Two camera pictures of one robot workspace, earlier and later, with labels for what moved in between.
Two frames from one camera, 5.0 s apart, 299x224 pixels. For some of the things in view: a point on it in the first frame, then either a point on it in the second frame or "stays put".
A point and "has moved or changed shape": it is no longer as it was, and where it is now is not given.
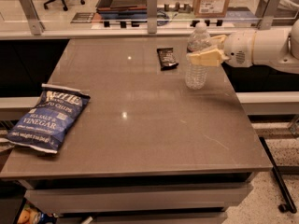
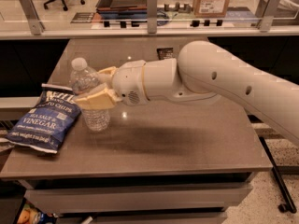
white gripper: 238,49 → 128,80
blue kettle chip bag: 49,123 stays put
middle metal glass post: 151,11 stays put
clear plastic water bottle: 199,40 has moved or changed shape
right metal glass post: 266,21 stays put
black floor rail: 288,204 stays put
